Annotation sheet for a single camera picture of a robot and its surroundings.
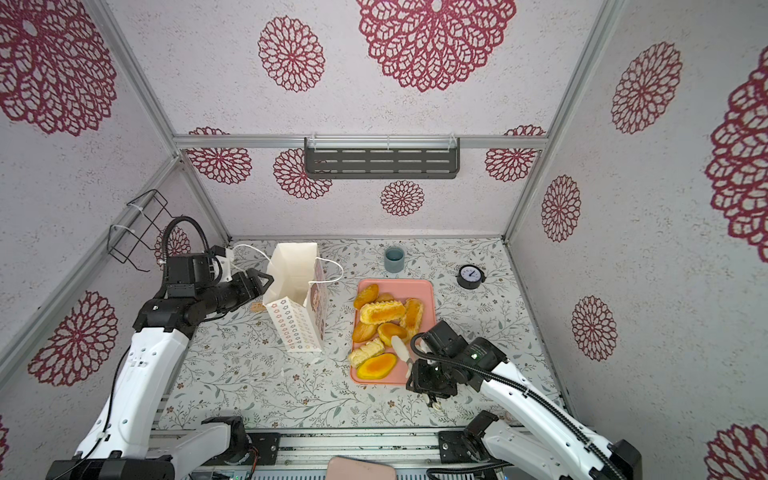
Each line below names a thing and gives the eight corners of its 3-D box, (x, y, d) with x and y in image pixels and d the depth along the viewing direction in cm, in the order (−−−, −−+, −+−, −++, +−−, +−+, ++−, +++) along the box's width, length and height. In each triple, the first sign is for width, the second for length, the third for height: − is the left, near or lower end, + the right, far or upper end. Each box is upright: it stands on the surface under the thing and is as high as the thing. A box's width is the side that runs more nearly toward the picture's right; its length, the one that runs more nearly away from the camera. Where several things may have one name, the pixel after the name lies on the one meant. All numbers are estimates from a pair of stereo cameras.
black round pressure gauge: (466, 292, 107) (469, 286, 104) (452, 277, 111) (454, 271, 108) (485, 282, 110) (487, 275, 107) (470, 267, 114) (473, 261, 111)
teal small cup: (384, 273, 112) (384, 262, 108) (384, 257, 117) (384, 246, 113) (404, 273, 112) (405, 262, 108) (403, 257, 117) (404, 246, 113)
